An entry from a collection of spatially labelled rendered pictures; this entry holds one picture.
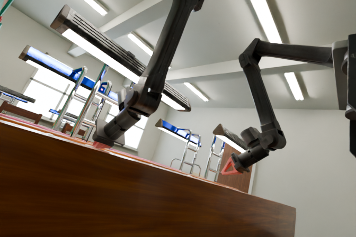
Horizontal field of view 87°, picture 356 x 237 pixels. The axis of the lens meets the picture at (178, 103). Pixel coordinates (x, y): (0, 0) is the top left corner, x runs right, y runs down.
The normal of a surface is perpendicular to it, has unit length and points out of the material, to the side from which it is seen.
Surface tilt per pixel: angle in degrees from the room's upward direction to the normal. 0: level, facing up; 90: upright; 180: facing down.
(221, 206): 90
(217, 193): 90
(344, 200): 90
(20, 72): 90
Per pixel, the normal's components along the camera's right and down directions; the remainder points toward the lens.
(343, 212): -0.62, -0.43
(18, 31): 0.73, 0.00
